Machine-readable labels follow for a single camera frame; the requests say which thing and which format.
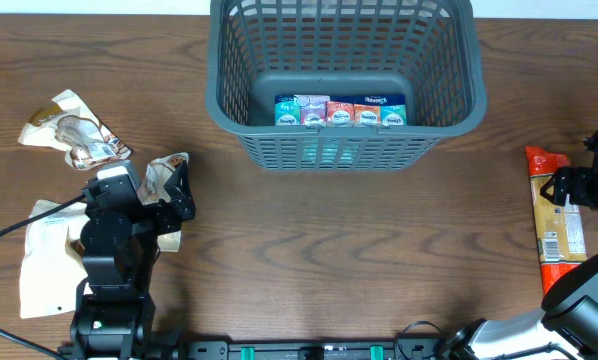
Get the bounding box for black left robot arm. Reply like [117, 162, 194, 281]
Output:
[64, 160, 196, 359]

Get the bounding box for grey plastic laundry basket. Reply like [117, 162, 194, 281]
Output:
[205, 0, 487, 171]

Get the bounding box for beige snack pouch under gripper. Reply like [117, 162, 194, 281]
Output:
[137, 152, 189, 253]

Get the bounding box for teal wipes packet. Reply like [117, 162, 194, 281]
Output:
[301, 138, 361, 169]

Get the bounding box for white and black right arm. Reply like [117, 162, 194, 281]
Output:
[436, 130, 598, 359]

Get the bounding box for black mounting rail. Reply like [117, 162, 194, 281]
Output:
[58, 337, 450, 360]

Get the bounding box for Kleenex tissue multipack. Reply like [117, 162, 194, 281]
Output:
[275, 95, 407, 128]

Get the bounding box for beige snack pouch with window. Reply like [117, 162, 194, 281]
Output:
[18, 89, 131, 171]

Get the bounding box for orange spaghetti package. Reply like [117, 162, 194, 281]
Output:
[525, 146, 587, 295]

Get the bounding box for white resealable pouch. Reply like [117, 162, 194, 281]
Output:
[19, 202, 88, 319]

